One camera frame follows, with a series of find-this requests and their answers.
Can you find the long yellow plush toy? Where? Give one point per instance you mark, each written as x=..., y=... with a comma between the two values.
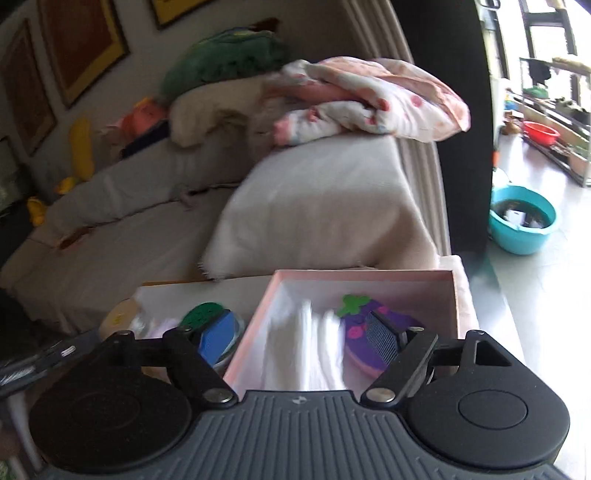
x=82, y=147

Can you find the beige pillow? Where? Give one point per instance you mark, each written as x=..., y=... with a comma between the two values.
x=207, y=110

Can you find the orange plush toy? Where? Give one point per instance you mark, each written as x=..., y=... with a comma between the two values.
x=145, y=115

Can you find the white cushion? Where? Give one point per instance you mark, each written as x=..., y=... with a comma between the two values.
x=323, y=207

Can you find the teal plastic basin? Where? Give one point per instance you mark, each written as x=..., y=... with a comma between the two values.
x=517, y=240

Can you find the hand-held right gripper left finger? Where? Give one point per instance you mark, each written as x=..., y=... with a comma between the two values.
x=217, y=334

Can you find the pink cardboard box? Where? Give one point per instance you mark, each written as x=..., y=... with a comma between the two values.
x=369, y=277

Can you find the dark blue book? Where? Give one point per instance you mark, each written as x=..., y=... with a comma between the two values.
x=147, y=138

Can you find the red plastic basin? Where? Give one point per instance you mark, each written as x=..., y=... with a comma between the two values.
x=542, y=136

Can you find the green plush toy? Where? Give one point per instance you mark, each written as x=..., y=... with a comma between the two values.
x=221, y=60

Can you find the black pillar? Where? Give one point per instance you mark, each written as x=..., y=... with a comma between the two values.
x=448, y=115

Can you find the dark framed picture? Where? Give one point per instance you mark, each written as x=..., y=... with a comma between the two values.
x=27, y=92

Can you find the white cotton cloths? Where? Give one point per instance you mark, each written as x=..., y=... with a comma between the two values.
x=300, y=350

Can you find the white cardboard box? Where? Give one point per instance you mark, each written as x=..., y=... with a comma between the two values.
x=166, y=300

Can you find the small brown patterned cloth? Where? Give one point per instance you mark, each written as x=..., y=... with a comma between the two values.
x=74, y=239

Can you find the pink floral blanket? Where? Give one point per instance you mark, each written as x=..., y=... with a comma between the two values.
x=392, y=106

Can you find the small yellow plush toy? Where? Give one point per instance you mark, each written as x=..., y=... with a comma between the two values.
x=67, y=185
x=37, y=212

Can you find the beige sofa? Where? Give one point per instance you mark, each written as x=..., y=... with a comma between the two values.
x=115, y=258

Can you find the purple felt eggplant toy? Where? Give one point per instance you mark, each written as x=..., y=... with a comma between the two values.
x=358, y=332

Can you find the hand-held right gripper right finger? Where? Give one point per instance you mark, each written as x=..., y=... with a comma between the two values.
x=383, y=334

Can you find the large yellow framed picture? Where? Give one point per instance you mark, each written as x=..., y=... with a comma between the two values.
x=78, y=46

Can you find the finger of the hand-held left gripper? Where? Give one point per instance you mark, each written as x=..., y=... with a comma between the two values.
x=41, y=362

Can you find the small yellow framed picture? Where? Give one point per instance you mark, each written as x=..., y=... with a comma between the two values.
x=175, y=9

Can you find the metal storage rack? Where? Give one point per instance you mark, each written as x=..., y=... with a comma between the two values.
x=575, y=143

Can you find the green round felt piece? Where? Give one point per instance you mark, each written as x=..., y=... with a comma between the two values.
x=201, y=314

